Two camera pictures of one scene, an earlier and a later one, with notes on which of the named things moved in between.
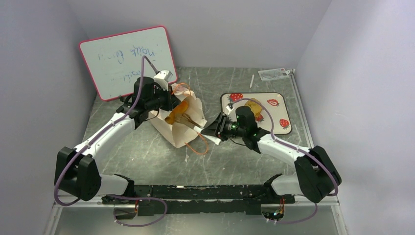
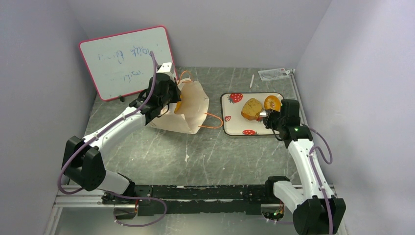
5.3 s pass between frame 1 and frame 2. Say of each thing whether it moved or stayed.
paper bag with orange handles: moved
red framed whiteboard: stayed
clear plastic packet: stayed
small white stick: stayed
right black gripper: moved
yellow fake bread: stayed
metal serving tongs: moved
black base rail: stayed
